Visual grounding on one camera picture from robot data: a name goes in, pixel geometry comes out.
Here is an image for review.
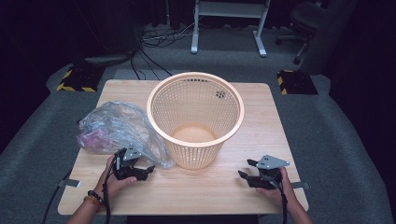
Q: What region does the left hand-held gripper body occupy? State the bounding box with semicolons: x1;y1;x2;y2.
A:
112;144;143;181

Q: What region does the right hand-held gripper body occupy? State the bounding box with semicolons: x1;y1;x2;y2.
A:
248;154;290;190

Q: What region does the clear plastic bag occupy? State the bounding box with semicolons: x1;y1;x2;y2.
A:
77;100;176;170

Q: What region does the peach plastic mesh basket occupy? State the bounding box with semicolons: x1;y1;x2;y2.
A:
146;71;246;171

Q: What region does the person's left hand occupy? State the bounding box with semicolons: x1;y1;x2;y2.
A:
92;154;138;202

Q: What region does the person's right hand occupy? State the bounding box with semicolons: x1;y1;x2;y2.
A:
255;167;298;213

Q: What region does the grey tape strip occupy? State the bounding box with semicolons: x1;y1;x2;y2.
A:
290;181;311;190
57;178;81;189

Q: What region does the black yellow striped floor base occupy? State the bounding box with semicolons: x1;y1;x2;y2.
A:
55;65;106;93
276;69;319;96

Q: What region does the black office chair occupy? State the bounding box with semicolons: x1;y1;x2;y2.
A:
275;0;359;76

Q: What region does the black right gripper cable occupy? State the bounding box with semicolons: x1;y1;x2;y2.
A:
261;172;290;224

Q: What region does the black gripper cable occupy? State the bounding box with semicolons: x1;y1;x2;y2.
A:
102;151;121;224
261;172;290;224

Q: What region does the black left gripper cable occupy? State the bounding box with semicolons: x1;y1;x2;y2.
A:
102;151;121;224

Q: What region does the dark bead bracelet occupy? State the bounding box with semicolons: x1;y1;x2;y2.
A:
87;189;105;203

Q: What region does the orange bead bracelet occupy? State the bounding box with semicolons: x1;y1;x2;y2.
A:
82;195;103;210

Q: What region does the black cable under table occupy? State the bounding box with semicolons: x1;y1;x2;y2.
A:
41;170;73;224

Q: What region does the bundle of floor cables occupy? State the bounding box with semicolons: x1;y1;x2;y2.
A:
129;21;197;81

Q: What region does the white desk frame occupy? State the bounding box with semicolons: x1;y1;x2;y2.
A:
190;0;273;59

